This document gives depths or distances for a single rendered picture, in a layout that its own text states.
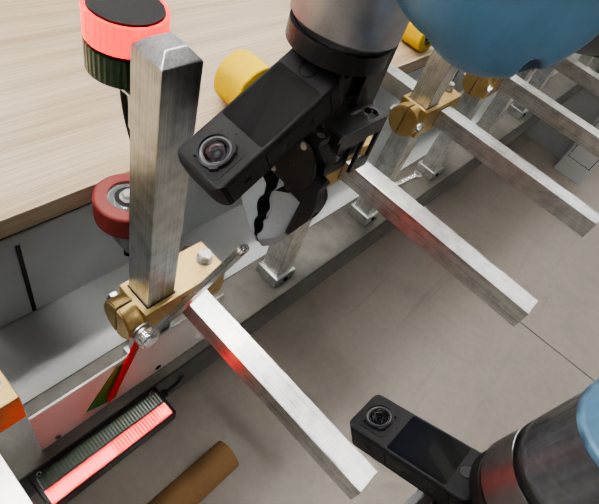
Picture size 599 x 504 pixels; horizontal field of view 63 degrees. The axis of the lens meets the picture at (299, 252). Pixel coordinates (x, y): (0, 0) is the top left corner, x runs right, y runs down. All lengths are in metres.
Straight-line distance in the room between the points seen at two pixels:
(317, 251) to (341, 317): 0.83
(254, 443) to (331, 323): 0.48
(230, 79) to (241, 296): 0.33
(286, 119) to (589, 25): 0.18
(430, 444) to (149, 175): 0.31
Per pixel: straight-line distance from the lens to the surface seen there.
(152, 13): 0.39
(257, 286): 0.80
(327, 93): 0.33
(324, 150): 0.35
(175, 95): 0.37
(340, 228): 0.94
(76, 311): 0.85
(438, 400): 1.70
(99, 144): 0.68
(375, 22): 0.31
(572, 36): 0.21
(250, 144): 0.32
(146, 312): 0.56
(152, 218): 0.44
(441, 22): 0.18
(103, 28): 0.38
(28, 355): 0.83
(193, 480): 1.31
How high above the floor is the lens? 1.35
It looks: 48 degrees down
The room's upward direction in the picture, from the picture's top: 23 degrees clockwise
